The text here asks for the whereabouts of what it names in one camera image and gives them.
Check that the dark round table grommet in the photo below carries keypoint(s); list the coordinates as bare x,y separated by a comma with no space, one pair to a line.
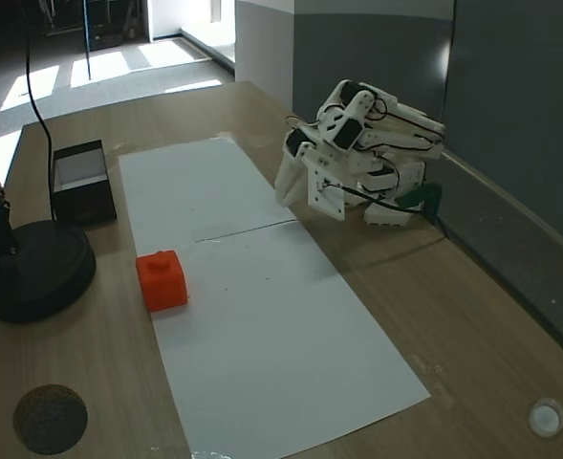
50,419

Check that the small white round cap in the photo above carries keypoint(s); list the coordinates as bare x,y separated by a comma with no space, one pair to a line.
546,417

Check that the white gripper camera mount plate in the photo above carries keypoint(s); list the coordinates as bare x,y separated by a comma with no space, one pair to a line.
327,196

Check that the white perforated table clamp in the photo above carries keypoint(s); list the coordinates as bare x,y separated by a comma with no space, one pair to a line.
386,216

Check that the orange cube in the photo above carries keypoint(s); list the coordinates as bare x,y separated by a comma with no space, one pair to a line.
164,282

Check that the black stand with round base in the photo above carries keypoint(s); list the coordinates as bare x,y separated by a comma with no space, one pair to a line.
37,272

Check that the white paper sheet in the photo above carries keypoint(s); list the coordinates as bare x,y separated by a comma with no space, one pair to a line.
195,186
281,344

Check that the thin dark pole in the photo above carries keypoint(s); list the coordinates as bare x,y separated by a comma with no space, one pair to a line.
88,43

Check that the green table clamp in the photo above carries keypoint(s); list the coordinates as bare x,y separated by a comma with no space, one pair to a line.
422,196

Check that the dark brown open box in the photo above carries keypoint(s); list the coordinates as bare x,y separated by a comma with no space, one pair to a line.
82,191

